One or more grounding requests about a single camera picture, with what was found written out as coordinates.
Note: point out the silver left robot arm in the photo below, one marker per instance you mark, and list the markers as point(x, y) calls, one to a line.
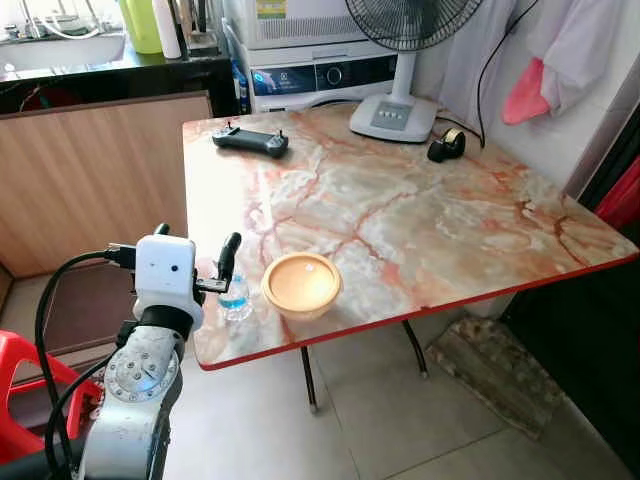
point(135, 400)

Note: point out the small clear water bottle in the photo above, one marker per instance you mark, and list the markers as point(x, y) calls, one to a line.
point(236, 300)

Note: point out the beige plastic bowl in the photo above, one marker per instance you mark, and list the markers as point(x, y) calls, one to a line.
point(301, 285)

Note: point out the wooden cabinet panel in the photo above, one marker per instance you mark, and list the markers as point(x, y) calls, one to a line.
point(90, 180)

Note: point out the black remote controller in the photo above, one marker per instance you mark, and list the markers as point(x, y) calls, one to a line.
point(250, 140)

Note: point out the red fabric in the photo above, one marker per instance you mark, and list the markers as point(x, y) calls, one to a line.
point(622, 195)

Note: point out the marble pattern folding table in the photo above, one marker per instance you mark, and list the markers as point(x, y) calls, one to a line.
point(420, 220)

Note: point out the white washing machine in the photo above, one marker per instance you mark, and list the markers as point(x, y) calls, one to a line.
point(310, 75)

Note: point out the white plastic bottle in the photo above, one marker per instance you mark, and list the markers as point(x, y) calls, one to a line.
point(168, 30)

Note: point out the red plastic chair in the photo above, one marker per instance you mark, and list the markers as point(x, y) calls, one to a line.
point(25, 380)

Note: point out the green plastic container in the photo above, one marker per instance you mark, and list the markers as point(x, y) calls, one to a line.
point(140, 28)

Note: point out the white sink basin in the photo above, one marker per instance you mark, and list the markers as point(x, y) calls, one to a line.
point(60, 50)

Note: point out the white desk fan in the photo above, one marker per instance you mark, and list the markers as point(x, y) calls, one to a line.
point(395, 115)

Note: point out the black tape dispenser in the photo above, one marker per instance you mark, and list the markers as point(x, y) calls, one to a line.
point(445, 148)

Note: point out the white hanging garment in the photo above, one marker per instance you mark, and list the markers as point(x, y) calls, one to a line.
point(590, 45)

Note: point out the pink cloth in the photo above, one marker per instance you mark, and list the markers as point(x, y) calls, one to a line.
point(525, 95)

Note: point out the stone slab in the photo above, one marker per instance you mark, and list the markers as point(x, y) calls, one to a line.
point(495, 375)

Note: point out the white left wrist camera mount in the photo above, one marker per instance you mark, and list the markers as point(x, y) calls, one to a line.
point(165, 275)

